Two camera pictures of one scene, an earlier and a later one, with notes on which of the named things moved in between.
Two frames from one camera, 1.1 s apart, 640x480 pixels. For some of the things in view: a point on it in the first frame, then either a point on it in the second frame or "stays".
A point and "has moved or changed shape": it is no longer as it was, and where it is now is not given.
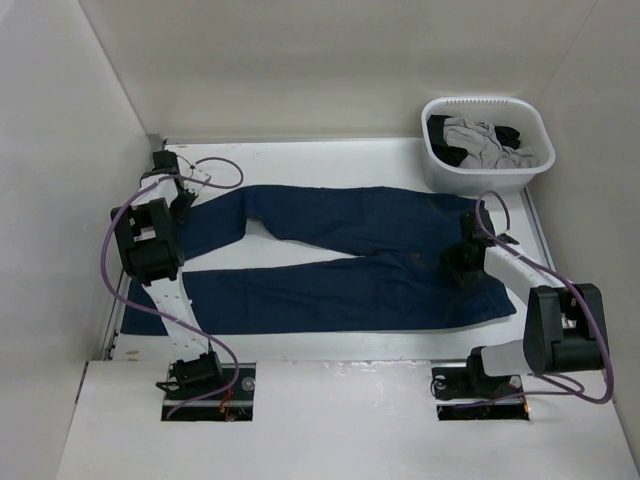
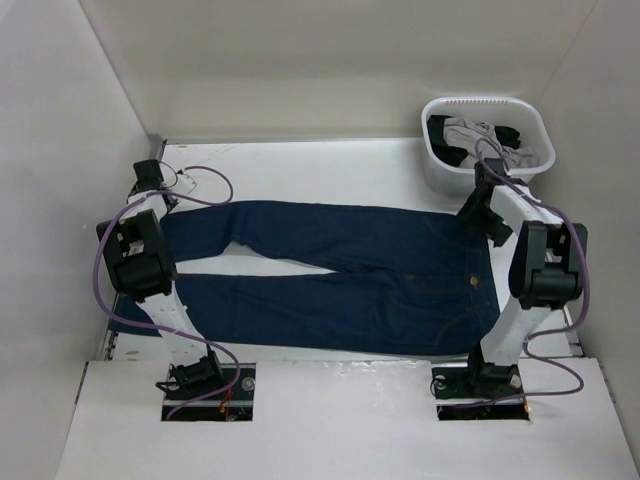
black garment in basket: x=450 y=153 stays
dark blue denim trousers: x=409 y=240 has moved or changed shape
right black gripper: x=452 y=254 -> x=498 y=230
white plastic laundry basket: x=500 y=112 stays
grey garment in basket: x=483 y=148 stays
